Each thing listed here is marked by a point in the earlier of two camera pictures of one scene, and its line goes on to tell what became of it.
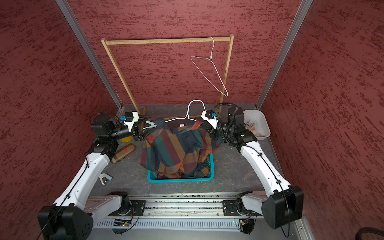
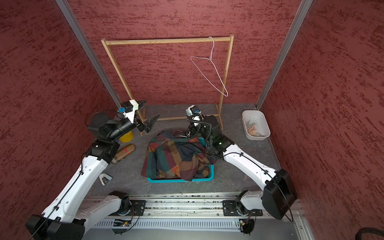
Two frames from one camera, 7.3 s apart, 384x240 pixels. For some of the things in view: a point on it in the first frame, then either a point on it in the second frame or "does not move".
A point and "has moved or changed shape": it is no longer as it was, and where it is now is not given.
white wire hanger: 211,57 does not move
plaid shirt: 179,150 has moved or changed shape
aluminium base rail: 187,216 does not move
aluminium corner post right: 304,7 does not move
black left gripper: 141,134 → 148,124
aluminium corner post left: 83,45 does not move
